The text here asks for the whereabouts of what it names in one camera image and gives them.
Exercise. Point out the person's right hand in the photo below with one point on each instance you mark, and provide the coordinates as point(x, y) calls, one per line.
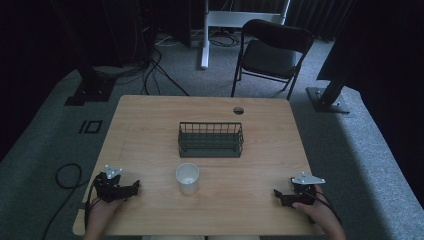
point(316, 210)

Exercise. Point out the dark curtain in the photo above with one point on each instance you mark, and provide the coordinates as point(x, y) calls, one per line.
point(320, 16)

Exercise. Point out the black folding chair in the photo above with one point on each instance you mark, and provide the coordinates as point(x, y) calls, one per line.
point(270, 58)

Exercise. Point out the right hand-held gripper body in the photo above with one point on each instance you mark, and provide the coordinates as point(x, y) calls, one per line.
point(305, 190)

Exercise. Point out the black metal stand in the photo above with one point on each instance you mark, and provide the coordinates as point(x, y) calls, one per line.
point(91, 85)
point(328, 95)

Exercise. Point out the person's left hand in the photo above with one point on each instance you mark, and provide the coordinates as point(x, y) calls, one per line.
point(104, 212)

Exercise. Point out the white desk frame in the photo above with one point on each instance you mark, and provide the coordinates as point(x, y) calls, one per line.
point(233, 18)

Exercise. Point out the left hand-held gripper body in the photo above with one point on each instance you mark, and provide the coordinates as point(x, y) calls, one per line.
point(108, 188)

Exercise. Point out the round table grommet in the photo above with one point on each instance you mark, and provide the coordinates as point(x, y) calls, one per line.
point(238, 110)

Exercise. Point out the white cup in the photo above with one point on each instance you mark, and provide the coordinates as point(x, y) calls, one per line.
point(187, 178)

